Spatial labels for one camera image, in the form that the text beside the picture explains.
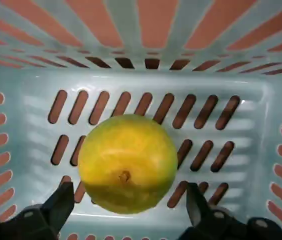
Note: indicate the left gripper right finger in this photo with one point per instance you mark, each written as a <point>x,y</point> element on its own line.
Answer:
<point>201,212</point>

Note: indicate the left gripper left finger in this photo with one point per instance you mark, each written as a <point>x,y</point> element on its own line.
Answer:
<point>56,207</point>

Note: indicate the yellow-green apple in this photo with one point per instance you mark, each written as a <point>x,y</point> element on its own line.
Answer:
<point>126,160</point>

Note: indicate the light blue plastic basket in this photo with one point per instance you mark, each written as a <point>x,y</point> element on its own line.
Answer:
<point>141,82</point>

